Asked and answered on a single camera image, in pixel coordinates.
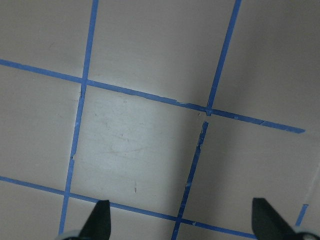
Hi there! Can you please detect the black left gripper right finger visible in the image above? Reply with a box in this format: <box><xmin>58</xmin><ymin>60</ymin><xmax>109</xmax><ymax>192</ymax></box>
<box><xmin>251</xmin><ymin>197</ymin><xmax>296</xmax><ymax>240</ymax></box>

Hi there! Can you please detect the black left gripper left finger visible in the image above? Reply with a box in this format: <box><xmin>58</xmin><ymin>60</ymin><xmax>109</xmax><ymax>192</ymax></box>
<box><xmin>78</xmin><ymin>200</ymin><xmax>111</xmax><ymax>240</ymax></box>

